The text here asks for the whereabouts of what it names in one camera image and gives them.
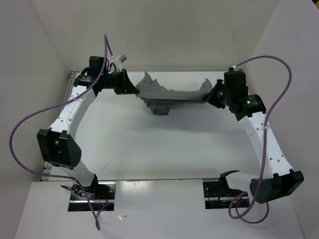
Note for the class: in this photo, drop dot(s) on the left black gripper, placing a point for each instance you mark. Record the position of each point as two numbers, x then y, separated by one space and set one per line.
124 83

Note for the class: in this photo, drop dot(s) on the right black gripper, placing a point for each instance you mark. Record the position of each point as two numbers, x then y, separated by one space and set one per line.
212 95

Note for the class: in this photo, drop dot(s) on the grey pleated skirt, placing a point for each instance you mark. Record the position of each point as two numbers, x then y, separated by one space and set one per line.
160 99

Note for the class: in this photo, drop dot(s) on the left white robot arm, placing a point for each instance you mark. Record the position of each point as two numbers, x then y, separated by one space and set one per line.
57 143

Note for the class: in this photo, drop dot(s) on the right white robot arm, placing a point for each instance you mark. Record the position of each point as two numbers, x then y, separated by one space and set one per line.
277 178

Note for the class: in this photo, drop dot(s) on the aluminium table frame rail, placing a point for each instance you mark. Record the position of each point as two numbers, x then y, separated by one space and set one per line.
66 91

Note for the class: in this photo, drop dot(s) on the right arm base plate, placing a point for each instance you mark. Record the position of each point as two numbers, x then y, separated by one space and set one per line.
215 197

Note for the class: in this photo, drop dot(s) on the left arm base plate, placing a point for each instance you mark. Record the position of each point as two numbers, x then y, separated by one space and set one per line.
104 200

